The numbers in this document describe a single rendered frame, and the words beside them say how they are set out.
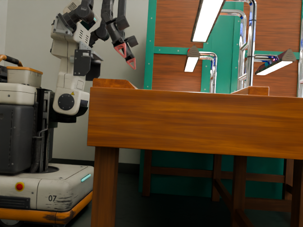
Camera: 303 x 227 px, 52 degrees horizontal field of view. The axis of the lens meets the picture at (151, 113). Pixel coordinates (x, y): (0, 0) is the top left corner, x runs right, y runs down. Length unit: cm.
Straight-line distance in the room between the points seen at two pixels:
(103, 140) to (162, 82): 188
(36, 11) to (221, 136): 340
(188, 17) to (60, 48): 122
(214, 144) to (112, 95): 30
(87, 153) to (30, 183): 182
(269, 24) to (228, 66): 49
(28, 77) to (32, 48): 184
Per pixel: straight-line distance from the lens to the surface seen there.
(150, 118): 81
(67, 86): 195
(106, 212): 92
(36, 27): 394
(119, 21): 181
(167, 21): 278
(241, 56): 131
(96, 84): 86
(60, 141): 370
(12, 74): 210
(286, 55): 201
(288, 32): 291
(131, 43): 221
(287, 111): 86
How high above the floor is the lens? 67
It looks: level
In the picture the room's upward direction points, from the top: 3 degrees clockwise
